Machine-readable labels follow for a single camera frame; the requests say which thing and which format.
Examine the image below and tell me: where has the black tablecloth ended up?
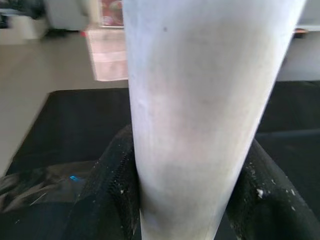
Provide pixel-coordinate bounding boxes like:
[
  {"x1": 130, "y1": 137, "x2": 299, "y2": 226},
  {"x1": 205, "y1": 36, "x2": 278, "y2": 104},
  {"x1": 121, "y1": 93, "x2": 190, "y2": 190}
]
[{"x1": 0, "y1": 79, "x2": 320, "y2": 240}]

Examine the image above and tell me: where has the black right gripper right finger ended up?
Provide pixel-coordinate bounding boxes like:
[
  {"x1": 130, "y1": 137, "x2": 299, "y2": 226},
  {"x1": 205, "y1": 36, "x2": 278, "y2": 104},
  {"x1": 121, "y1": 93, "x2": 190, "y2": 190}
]
[{"x1": 224, "y1": 139, "x2": 320, "y2": 240}]

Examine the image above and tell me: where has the red printed cardboard box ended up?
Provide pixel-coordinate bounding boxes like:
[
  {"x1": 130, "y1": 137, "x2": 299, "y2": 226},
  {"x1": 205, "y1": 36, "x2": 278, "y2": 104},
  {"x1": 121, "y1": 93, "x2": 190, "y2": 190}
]
[{"x1": 101, "y1": 0, "x2": 125, "y2": 27}]

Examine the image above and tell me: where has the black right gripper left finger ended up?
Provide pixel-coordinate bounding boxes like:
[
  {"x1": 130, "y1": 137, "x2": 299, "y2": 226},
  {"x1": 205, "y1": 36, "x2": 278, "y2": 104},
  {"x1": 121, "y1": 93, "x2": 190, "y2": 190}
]
[{"x1": 62, "y1": 124, "x2": 142, "y2": 240}]

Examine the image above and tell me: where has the white plastic table leg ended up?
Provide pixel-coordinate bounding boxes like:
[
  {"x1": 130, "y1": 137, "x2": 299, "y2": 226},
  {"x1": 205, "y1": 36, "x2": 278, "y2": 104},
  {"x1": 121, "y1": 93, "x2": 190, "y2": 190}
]
[{"x1": 122, "y1": 0, "x2": 307, "y2": 240}]

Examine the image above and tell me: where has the beige floor mat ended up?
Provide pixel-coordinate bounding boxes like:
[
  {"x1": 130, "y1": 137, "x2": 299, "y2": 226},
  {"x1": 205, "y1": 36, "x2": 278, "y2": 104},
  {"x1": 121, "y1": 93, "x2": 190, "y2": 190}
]
[{"x1": 86, "y1": 28, "x2": 130, "y2": 82}]

